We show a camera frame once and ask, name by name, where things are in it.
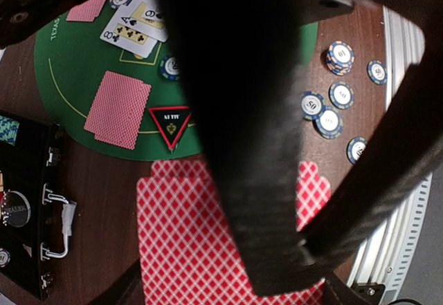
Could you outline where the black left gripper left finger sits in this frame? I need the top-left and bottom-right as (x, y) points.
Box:
(89, 259), (145, 305)

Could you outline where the blue tan chip stack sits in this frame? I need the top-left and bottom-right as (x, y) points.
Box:
(326, 41), (355, 76)

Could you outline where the face-up nine of spades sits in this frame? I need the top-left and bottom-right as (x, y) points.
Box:
(132, 2), (164, 30)

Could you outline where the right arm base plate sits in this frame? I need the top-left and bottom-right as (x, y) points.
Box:
(354, 284), (386, 304)

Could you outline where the dealt red card top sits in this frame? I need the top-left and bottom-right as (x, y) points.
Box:
(66, 0), (106, 22)

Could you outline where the dealt red card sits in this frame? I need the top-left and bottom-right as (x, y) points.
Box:
(84, 71), (152, 150)
(66, 0), (106, 22)

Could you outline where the face-up eight of clubs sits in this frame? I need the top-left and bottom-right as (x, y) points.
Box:
(100, 6), (158, 58)

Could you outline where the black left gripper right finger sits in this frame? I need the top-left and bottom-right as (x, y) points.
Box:
(323, 273), (363, 305)

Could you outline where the green round poker mat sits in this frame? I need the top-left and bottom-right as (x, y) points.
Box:
(34, 0), (318, 161)

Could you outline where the black red triangle all-in button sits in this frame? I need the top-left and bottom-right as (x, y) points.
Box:
(148, 106), (192, 151)

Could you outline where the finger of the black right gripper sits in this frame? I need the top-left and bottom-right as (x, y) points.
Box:
(159, 0), (442, 295)

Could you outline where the black poker set case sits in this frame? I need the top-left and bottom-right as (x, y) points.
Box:
(1, 111), (76, 301)

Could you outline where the face-up ace of spades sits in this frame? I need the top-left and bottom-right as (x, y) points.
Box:
(118, 0), (168, 43)

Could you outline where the clear acrylic dealer button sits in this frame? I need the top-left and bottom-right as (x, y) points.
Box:
(1, 190), (31, 228)

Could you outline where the teal chip row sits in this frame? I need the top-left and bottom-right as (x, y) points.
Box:
(0, 116), (19, 146)

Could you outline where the red-backed card deck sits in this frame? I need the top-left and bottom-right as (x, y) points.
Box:
(136, 160), (325, 304)

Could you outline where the blue tan chip row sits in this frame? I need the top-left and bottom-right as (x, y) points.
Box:
(0, 248), (11, 268)

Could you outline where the aluminium front rail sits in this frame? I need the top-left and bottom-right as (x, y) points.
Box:
(341, 9), (442, 304)

